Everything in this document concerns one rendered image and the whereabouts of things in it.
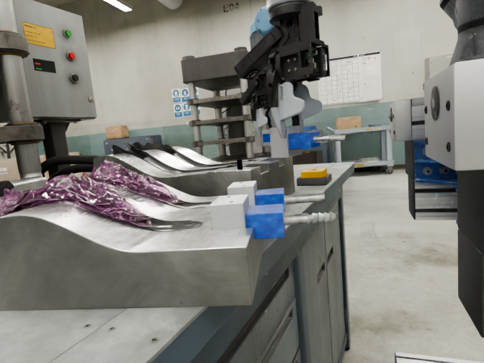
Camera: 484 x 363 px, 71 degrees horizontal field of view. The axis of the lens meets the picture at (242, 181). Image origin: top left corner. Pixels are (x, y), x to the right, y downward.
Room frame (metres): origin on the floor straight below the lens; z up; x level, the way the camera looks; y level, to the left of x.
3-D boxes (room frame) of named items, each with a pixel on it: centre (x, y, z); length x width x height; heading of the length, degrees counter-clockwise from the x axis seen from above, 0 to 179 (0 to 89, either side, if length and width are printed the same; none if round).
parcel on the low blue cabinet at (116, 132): (7.69, 2.68, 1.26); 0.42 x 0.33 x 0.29; 74
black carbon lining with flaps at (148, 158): (0.79, 0.14, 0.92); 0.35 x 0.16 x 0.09; 65
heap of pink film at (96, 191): (0.45, 0.23, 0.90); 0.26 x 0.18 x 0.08; 82
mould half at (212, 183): (0.81, 0.15, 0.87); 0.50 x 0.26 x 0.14; 65
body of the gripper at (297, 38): (0.60, -0.11, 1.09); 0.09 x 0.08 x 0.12; 52
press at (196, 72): (5.34, 0.02, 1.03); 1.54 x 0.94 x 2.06; 164
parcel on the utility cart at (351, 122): (6.26, -2.04, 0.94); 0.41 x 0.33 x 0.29; 81
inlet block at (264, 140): (1.15, -0.12, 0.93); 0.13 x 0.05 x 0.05; 39
